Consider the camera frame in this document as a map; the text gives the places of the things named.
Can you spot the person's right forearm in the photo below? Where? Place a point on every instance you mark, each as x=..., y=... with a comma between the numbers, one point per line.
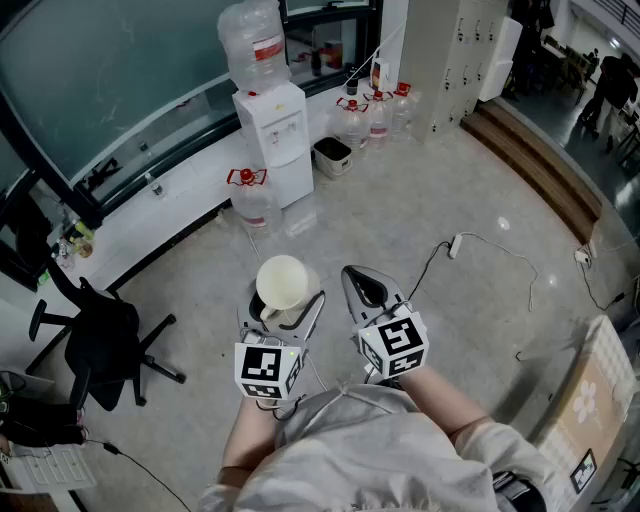
x=445, y=400

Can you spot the person's light grey shirt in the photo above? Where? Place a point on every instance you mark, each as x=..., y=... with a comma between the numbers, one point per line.
x=360, y=460

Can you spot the small clear drink bottle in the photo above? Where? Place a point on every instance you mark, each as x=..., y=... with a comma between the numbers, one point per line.
x=156, y=186

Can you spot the yellow-green drink bottle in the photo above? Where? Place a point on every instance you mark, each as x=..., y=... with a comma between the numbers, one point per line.
x=82, y=231

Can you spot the grey metal lockers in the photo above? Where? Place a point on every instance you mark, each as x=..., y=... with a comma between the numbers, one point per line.
x=450, y=60

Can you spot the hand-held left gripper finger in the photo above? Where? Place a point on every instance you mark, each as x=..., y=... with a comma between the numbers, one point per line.
x=246, y=311
x=311, y=312

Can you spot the person's left forearm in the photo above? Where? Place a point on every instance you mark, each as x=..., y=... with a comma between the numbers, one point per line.
x=247, y=440

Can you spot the large clear water bottle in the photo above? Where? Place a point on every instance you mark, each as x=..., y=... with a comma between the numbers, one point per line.
x=255, y=45

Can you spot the cream waste bin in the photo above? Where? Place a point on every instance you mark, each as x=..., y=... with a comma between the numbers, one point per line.
x=332, y=157

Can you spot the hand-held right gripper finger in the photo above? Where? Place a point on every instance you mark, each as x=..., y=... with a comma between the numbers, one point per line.
x=387, y=286
x=350, y=295

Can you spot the black office chair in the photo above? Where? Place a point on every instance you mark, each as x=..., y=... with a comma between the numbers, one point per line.
x=102, y=345

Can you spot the cardboard box with flower print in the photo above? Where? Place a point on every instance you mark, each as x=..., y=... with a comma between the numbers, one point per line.
x=585, y=400

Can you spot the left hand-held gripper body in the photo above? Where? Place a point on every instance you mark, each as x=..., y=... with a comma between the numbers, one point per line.
x=262, y=367

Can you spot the white panel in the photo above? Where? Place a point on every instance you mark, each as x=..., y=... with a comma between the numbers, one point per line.
x=500, y=60

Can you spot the white water dispenser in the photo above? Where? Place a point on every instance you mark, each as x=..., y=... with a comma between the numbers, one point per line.
x=277, y=150

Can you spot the white and orange carton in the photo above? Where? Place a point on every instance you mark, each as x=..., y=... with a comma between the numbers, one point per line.
x=380, y=75

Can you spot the black cup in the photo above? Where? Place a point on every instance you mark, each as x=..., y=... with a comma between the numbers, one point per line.
x=352, y=86

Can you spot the white wall charger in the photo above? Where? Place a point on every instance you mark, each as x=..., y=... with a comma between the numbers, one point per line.
x=581, y=256

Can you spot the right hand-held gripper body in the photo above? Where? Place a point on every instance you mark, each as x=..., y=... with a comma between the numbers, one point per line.
x=397, y=345

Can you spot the black bag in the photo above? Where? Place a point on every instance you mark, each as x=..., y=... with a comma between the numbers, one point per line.
x=35, y=425

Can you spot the wooden step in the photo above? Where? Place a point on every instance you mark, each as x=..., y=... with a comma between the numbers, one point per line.
x=535, y=160

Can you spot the white power strip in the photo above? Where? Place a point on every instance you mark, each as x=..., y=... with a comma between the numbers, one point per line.
x=454, y=246

